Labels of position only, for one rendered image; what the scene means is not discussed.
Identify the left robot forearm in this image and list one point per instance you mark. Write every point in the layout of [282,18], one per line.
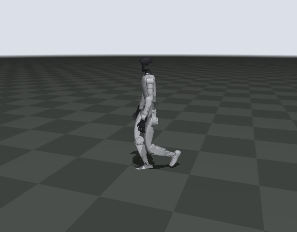
[147,108]

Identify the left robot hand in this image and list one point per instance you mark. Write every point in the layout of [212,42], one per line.
[141,125]

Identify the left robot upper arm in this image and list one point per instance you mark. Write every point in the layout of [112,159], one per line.
[150,83]

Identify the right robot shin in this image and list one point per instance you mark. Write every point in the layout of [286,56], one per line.
[142,152]

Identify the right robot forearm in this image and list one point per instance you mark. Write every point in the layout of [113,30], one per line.
[142,102]

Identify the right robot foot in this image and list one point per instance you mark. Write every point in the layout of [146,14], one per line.
[145,167]

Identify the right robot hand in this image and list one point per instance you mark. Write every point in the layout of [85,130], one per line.
[136,113]

